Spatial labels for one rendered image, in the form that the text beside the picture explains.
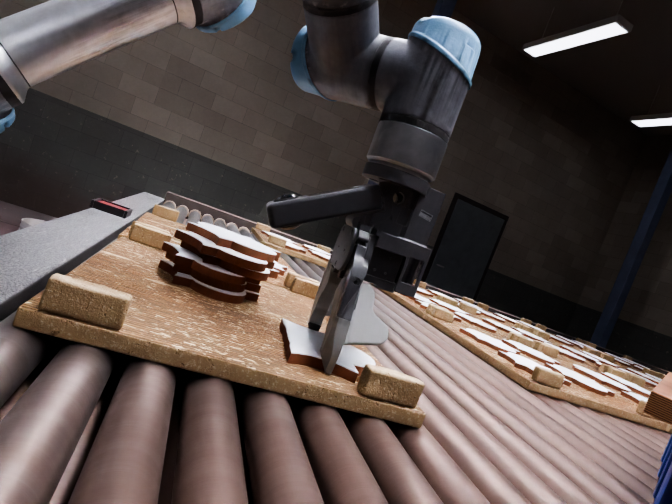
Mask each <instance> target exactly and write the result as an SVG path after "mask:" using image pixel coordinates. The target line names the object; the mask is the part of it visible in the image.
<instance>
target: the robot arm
mask: <svg viewBox="0 0 672 504"><path fill-rule="evenodd" d="M302 1H303V8H304V14H305V21H306V26H305V27H303V28H302V29H301V30H300V31H299V32H298V34H297V36H296V37H295V40H294V42H293V45H292V49H291V53H292V55H293V58H292V61H291V62H290V68H291V73H292V77H293V79H294V81H295V83H296V84H297V86H298V87H299V88H300V89H302V90H303V91H305V92H308V93H311V94H315V95H318V96H321V97H322V98H324V99H326V100H329V101H340V102H344V103H348V104H352V105H356V106H360V107H364V108H368V109H372V110H377V111H381V112H382V114H381V117H380V120H379V123H378V126H377V129H376V131H375V134H374V137H373V140H372V142H371V145H370V148H369V151H368V153H367V159H368V161H369V162H366V164H365V167H364V170H363V173H362V175H363V176H364V177H366V178H367V179H369V180H371V181H374V182H376V183H378V184H379V185H375V184H364V185H359V186H353V187H348V188H342V189H336V190H331V191H325V192H320V193H314V194H309V195H303V196H298V195H294V194H290V193H285V194H281V195H279V196H278V197H276V198H275V199H274V200H273V201H270V202H268V203H267V204H266V211H267V216H268V221H269V224H270V226H271V227H272V228H281V229H284V230H292V229H295V228H297V227H299V226H300V225H301V224H303V223H308V222H313V221H319V220H324V219H329V218H335V217H340V216H345V215H348V216H347V217H346V219H345V220H346V224H347V225H346V224H345V225H344V226H343V227H342V229H341V231H340V234H339V236H338V238H337V241H336V243H335V246H334V249H333V252H332V254H331V256H330V258H329V261H328V263H327V266H326V268H325V271H324V274H323V276H322V279H321V282H320V284H319V287H318V291H317V294H316V297H315V300H314V303H313V306H312V309H311V313H310V316H309V319H308V328H309V329H311V330H315V331H318V332H319V330H320V328H321V325H322V322H323V319H324V317H325V316H330V318H329V321H328V324H327V326H326V332H325V336H324V340H323V343H322V345H321V347H320V354H321V358H322V363H323V367H324V372H325V373H328V374H331V373H332V371H333V369H334V367H335V364H336V362H337V360H338V357H339V355H340V352H341V350H342V347H343V345H374V346H378V345H382V344H383V343H385V341H386V340H387V338H388V332H389V330H388V327H387V325H386V324H385V323H384V322H383V321H382V320H381V319H379V318H378V317H377V316H376V315H375V313H374V311H373V304H374V299H375V293H374V290H373V288H372V287H371V286H370V285H369V284H367V283H363V280H364V281H366V282H369V283H372V284H374V286H375V287H377V288H380V289H383V290H386V291H388V292H391V293H394V292H397V293H400V294H403V295H405V296H407V295H408V296H411V297H415V294H416V292H417V289H418V286H419V284H420V281H421V278H422V276H423V273H424V270H425V268H426V265H427V262H428V260H429V257H430V254H431V252H432V250H431V249H428V248H427V244H428V241H429V238H430V236H431V233H432V230H433V228H434V225H435V222H436V220H437V217H438V214H439V212H440V209H441V206H442V204H443V201H444V198H445V196H446V194H445V193H442V192H440V191H437V190H434V189H432V188H430V184H429V182H433V181H434V180H435V178H436V175H437V173H438V170H439V167H440V165H441V162H442V159H443V157H444V154H445V151H446V149H447V144H448V141H449V139H450V137H451V134H452V131H453V129H454V126H455V123H456V121H457V118H458V115H459V113H460V110H461V107H462V105H463V102H464V99H465V97H466V94H467V91H468V90H470V88H471V86H472V81H471V80H472V77H473V74H474V70H475V67H476V64H477V61H478V58H479V55H480V51H481V44H480V41H479V39H478V37H477V35H476V34H475V33H474V32H473V31H472V30H471V29H470V28H469V27H467V26H466V25H464V24H463V23H461V22H459V21H456V20H454V19H451V18H447V17H442V16H432V17H431V18H428V17H424V18H422V19H420V20H418V21H417V22H416V23H415V25H414V27H413V29H412V31H411V32H410V33H409V34H408V39H407V40H406V39H401V38H394V37H389V36H384V35H380V33H379V7H378V0H302ZM255 4H256V0H50V1H48V2H45V3H42V4H40V5H37V6H34V7H32V8H29V9H26V10H24V11H21V12H18V13H16V14H13V15H10V16H8V17H5V18H2V19H0V133H2V132H3V131H4V130H5V128H6V127H10V126H11V125H12V123H13V122H14V120H15V110H14V107H16V106H18V105H21V104H23V103H24V102H25V98H26V94H27V90H28V89H29V87H31V86H33V85H36V84H38V83H40V82H43V81H45V80H47V79H50V78H52V77H54V76H56V75H59V74H61V73H63V72H66V71H68V70H70V69H73V68H75V67H77V66H80V65H82V64H84V63H87V62H89V61H91V60H93V59H96V58H98V57H100V56H103V55H105V54H107V53H109V52H112V51H114V50H116V49H119V48H121V47H123V46H126V45H128V44H130V43H133V42H135V41H137V40H139V39H142V38H144V37H146V36H149V35H151V34H153V33H156V32H158V31H160V30H162V29H165V28H167V27H169V26H172V25H174V24H179V25H182V26H184V27H186V28H188V29H192V28H194V27H196V28H197V29H198V30H200V31H202V32H205V33H217V32H218V31H219V30H221V31H225V30H228V29H231V28H233V27H235V26H237V25H238V24H240V23H241V22H243V21H244V20H245V19H246V18H247V17H248V16H249V15H250V14H251V13H252V11H253V10H254V8H255ZM394 194H395V195H396V200H395V202H394V201H393V196H394ZM372 210H373V211H372ZM367 211H368V212H367ZM361 212H364V213H361ZM356 213H357V214H356ZM351 214H352V215H351ZM419 265H422V266H421V268H419ZM419 269H420V271H419ZM417 272H419V274H418V276H417V279H416V282H415V284H414V286H413V285H412V284H413V281H414V279H415V276H416V273H417Z"/></svg>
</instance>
